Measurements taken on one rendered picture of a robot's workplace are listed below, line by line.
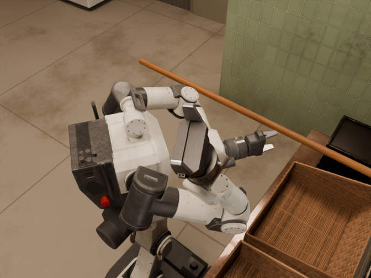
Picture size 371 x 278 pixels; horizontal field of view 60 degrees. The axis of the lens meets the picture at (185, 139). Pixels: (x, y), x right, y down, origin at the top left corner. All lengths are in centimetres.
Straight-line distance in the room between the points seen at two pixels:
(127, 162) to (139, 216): 17
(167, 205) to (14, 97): 299
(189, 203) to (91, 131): 40
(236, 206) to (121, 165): 35
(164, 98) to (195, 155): 69
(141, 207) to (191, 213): 15
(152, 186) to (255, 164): 196
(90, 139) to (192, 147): 51
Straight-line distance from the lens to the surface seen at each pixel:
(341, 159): 134
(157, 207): 91
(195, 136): 61
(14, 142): 325
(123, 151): 100
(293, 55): 270
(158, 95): 126
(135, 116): 94
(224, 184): 85
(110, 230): 129
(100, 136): 106
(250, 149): 127
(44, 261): 249
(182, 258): 211
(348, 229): 190
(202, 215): 96
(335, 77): 266
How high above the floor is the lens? 215
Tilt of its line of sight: 48 degrees down
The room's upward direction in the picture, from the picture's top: straight up
